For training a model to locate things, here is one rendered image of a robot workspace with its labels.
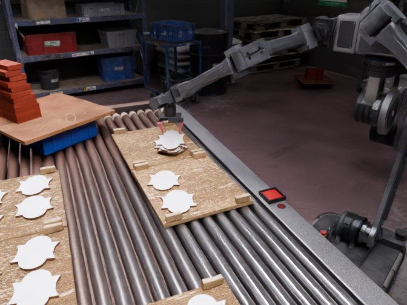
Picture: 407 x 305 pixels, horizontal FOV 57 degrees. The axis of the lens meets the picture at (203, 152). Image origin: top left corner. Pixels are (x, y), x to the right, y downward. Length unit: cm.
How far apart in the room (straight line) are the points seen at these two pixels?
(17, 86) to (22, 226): 78
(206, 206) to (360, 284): 55
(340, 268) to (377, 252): 123
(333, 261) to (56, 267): 81
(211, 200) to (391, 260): 131
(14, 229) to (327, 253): 101
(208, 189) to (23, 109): 100
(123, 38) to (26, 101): 403
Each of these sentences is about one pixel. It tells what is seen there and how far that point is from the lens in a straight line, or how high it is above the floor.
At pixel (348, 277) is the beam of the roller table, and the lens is 120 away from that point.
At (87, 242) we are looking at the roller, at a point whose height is 92.
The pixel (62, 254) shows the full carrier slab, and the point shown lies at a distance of 123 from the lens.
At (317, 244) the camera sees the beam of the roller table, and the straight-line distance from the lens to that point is 128.
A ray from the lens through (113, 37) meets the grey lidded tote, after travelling 583.
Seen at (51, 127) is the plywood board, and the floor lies 104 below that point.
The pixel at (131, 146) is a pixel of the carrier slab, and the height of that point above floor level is 94.
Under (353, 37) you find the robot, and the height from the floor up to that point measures 144.
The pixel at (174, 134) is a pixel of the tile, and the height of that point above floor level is 100.
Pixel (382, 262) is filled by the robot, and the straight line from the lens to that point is 237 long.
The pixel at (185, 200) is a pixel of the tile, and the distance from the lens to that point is 137.
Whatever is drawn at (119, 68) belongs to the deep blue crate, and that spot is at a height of 32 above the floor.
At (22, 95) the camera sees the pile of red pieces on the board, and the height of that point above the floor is 116.
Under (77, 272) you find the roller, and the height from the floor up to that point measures 92.
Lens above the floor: 171
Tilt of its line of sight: 26 degrees down
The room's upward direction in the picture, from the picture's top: straight up
